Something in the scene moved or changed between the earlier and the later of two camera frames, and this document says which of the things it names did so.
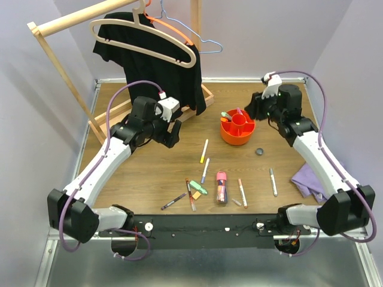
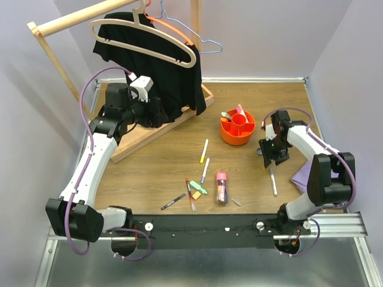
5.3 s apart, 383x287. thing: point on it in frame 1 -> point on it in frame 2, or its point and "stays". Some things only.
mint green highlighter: (224, 114) stays
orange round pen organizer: (238, 131) stays
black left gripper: (169, 139) -> (154, 119)
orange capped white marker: (242, 192) -> (243, 112)
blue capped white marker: (204, 172) stays
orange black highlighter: (225, 119) stays
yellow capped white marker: (204, 151) stays
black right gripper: (254, 109) -> (268, 155)
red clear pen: (194, 208) stays
